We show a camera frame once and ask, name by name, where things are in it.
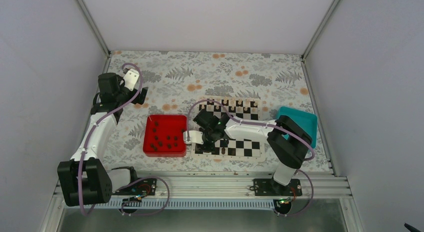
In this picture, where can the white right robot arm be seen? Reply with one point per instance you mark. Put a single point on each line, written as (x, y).
(289, 142)

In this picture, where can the aluminium mounting rail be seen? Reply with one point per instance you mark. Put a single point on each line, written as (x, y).
(226, 191)

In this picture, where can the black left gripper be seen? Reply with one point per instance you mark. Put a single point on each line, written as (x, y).
(141, 98)

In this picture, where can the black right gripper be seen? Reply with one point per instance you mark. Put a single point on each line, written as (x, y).
(209, 149)

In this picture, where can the light wooden chess pieces row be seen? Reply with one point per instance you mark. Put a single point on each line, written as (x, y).
(232, 104)

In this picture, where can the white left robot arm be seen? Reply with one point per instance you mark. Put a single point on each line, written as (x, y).
(83, 178)

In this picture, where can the red plastic tray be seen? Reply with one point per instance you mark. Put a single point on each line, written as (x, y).
(163, 136)

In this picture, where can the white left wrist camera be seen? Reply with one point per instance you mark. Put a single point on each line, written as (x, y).
(130, 78)

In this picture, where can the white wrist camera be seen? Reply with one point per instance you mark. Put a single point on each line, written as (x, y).
(193, 137)
(130, 78)

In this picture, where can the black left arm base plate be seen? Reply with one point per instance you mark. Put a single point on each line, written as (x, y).
(145, 187)

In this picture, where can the floral patterned table mat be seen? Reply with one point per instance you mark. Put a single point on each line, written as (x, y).
(175, 80)

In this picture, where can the black and white chessboard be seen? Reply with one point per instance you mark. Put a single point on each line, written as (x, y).
(238, 149)

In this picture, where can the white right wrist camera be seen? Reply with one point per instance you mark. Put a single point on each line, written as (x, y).
(193, 137)

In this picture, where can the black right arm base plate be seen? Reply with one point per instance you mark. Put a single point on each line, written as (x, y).
(269, 187)

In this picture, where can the teal plastic tray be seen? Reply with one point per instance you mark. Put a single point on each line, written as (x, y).
(307, 121)

